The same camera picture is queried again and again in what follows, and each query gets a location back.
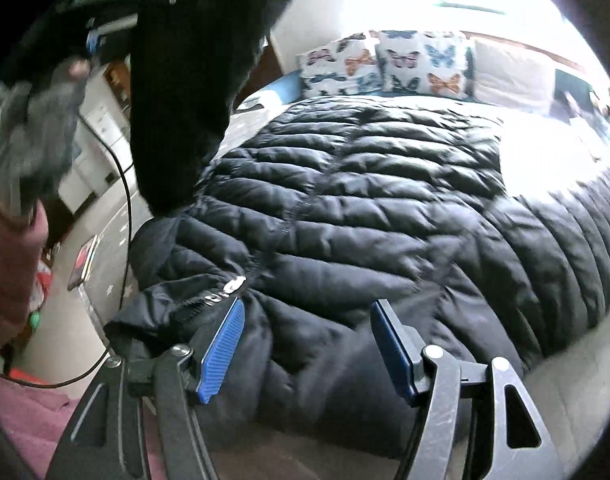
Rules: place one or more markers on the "blue sofa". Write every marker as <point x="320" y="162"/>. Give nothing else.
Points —
<point x="285" y="85"/>

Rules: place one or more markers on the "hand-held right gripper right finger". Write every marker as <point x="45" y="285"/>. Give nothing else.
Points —
<point x="390" y="345"/>

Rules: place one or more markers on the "person's left forearm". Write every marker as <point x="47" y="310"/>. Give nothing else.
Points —
<point x="10" y="270"/>

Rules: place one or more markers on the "white cabinet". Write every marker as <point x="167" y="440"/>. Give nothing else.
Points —
<point x="102" y="125"/>

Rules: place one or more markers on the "plain white pillow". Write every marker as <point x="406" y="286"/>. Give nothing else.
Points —
<point x="515" y="72"/>

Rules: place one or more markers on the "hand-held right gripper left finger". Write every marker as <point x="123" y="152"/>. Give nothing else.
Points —
<point x="222" y="350"/>

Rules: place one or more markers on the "orange plastic item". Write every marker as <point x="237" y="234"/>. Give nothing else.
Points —
<point x="22" y="376"/>

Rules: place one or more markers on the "red framed board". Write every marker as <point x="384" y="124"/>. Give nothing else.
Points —
<point x="85" y="260"/>

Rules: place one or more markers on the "black puffer jacket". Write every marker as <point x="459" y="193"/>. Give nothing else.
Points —
<point x="360" y="185"/>

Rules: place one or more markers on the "wooden shelf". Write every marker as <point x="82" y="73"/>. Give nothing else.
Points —
<point x="116" y="80"/>

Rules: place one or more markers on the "butterfly print pillow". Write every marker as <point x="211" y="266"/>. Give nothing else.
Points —
<point x="335" y="67"/>
<point x="420" y="65"/>

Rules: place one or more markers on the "person's pink clothing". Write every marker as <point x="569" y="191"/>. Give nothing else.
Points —
<point x="20" y="420"/>

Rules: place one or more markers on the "brown wooden door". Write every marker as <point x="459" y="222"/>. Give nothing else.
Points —
<point x="272" y="67"/>

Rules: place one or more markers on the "person's left hand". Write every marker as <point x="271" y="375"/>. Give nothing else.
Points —
<point x="35" y="130"/>

